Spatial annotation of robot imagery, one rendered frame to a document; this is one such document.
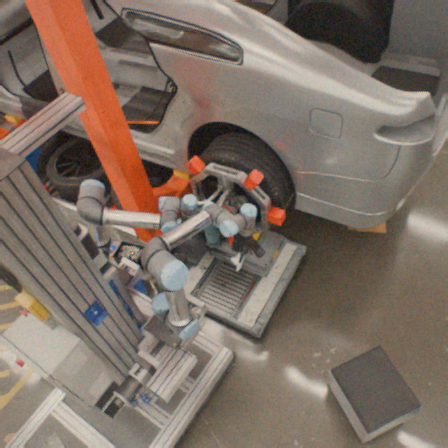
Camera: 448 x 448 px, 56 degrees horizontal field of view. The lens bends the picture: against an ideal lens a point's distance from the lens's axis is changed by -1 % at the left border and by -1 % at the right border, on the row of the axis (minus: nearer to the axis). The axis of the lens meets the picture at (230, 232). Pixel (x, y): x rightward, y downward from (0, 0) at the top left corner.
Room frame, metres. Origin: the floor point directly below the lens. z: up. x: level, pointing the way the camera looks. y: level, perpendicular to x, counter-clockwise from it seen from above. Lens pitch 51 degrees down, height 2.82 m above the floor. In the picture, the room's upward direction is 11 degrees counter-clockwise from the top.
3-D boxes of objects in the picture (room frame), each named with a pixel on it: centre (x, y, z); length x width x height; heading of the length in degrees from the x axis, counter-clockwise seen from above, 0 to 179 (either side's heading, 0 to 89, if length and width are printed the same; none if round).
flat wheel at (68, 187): (3.00, 1.15, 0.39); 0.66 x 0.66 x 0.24
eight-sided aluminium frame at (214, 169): (1.82, -0.04, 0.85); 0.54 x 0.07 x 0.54; 52
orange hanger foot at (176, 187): (2.23, 0.34, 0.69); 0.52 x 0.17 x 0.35; 142
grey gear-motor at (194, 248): (2.06, 0.22, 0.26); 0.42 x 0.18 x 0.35; 142
